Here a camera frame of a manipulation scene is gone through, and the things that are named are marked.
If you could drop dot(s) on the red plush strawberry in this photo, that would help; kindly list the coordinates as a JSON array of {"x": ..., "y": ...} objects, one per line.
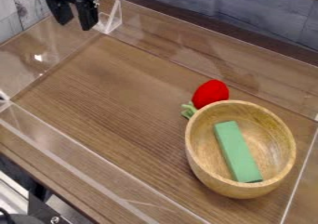
[{"x": 210, "y": 92}]

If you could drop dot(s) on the wooden bowl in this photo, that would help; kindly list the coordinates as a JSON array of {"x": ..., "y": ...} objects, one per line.
[{"x": 268, "y": 139}]

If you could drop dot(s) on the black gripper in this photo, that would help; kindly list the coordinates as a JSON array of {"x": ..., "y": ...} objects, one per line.
[{"x": 87, "y": 9}]

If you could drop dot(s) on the green rectangular block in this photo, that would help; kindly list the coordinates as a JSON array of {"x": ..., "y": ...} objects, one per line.
[{"x": 235, "y": 152}]

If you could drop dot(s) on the black metal bracket with bolt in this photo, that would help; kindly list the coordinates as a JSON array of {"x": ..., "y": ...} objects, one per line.
[{"x": 40, "y": 210}]

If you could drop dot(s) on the clear acrylic tray enclosure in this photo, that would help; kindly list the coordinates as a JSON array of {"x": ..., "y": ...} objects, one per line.
[{"x": 92, "y": 120}]

